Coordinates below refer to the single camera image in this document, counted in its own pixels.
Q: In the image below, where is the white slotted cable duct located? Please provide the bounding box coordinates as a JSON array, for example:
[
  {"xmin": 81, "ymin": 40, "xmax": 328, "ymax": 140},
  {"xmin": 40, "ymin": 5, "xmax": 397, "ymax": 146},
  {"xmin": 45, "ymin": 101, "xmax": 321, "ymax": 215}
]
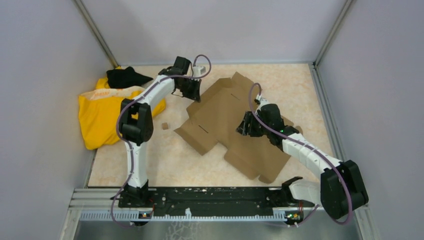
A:
[{"xmin": 79, "ymin": 210, "xmax": 287, "ymax": 222}]

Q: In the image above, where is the aluminium frame rail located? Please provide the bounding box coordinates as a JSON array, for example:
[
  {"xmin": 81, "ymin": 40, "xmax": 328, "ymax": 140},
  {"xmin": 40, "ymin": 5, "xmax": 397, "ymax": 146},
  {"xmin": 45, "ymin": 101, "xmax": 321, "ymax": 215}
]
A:
[{"xmin": 68, "ymin": 187, "xmax": 369, "ymax": 211}]

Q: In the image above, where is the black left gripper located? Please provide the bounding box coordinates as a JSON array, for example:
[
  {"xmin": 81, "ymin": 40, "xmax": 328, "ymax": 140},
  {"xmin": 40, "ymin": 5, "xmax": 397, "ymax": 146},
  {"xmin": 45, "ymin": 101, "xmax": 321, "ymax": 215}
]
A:
[{"xmin": 177, "ymin": 76, "xmax": 202, "ymax": 103}]

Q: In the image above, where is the yellow cloth garment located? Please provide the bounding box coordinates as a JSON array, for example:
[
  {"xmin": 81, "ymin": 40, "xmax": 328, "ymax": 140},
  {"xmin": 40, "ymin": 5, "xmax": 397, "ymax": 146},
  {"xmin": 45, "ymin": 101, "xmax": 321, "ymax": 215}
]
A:
[{"xmin": 78, "ymin": 66, "xmax": 167, "ymax": 151}]

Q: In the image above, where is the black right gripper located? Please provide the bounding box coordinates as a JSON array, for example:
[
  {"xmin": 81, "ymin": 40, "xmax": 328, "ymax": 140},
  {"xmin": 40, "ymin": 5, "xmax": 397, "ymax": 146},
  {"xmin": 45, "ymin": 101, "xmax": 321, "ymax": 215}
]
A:
[{"xmin": 236, "ymin": 110, "xmax": 272, "ymax": 137}]

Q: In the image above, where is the brown cardboard box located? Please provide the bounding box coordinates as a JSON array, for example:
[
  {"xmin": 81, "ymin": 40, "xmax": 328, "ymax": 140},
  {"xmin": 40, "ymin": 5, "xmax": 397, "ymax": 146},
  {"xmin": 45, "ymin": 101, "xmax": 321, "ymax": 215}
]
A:
[{"xmin": 175, "ymin": 72, "xmax": 290, "ymax": 184}]

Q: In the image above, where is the black cloth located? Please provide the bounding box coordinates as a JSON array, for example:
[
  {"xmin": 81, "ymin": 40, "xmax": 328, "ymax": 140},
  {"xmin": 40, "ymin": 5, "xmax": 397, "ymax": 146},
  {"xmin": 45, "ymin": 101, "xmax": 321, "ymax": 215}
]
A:
[{"xmin": 106, "ymin": 66, "xmax": 153, "ymax": 89}]

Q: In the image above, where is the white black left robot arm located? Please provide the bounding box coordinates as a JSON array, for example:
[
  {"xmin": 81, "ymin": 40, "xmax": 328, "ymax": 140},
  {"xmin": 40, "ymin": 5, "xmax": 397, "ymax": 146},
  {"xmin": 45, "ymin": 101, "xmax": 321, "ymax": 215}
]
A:
[{"xmin": 116, "ymin": 56, "xmax": 212, "ymax": 207}]

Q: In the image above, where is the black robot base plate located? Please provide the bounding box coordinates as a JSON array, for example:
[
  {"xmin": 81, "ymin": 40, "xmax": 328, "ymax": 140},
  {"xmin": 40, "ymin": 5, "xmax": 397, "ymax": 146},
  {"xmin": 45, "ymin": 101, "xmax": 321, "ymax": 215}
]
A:
[{"xmin": 117, "ymin": 186, "xmax": 300, "ymax": 217}]

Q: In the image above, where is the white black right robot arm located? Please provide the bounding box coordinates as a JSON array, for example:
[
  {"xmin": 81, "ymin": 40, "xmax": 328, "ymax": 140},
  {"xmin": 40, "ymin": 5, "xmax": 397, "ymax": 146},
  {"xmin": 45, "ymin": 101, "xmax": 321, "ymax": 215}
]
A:
[{"xmin": 236, "ymin": 103, "xmax": 369, "ymax": 220}]

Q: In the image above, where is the small cardboard scrap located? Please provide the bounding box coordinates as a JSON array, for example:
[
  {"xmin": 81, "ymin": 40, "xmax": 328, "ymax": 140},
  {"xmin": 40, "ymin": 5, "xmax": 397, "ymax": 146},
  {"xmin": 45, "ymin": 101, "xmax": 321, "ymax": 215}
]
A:
[{"xmin": 161, "ymin": 122, "xmax": 169, "ymax": 130}]

